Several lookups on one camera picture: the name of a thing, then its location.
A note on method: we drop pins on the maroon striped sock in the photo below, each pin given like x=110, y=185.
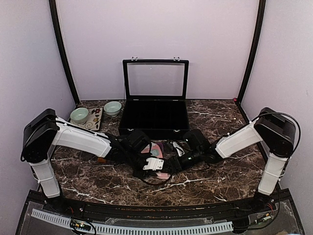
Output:
x=161, y=147

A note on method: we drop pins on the small circuit board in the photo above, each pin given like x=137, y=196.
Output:
x=80, y=225

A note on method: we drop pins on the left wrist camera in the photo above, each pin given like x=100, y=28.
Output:
x=138, y=140

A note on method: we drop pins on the pink patterned sock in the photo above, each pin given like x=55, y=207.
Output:
x=155, y=162

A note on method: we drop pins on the black frame post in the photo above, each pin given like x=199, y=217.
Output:
x=253, y=51
x=62, y=50

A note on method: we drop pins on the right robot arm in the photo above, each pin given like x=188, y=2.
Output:
x=279, y=131

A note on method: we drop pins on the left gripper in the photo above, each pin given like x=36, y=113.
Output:
x=142, y=175

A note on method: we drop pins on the right black frame post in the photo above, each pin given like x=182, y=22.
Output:
x=253, y=51

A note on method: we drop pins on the black front rail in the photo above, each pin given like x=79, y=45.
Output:
x=234, y=210

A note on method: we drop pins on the black display case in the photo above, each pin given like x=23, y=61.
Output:
x=155, y=98

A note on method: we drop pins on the celadon bowl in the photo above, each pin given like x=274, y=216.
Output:
x=113, y=108
x=79, y=115

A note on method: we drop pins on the floral coaster mat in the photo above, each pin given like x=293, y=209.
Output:
x=94, y=119

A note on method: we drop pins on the left black frame post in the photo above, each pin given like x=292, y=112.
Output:
x=62, y=50

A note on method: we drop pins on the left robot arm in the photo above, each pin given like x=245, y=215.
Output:
x=47, y=131

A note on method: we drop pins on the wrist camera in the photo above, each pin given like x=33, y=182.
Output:
x=138, y=140
x=196, y=140

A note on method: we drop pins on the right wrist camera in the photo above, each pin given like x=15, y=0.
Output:
x=196, y=140

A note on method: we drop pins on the white slotted cable duct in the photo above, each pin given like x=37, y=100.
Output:
x=137, y=227

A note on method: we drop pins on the left celadon bowl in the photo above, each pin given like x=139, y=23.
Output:
x=79, y=115

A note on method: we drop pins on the right celadon bowl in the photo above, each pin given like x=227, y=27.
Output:
x=113, y=108

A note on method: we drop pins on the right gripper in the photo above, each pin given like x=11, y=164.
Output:
x=174, y=164

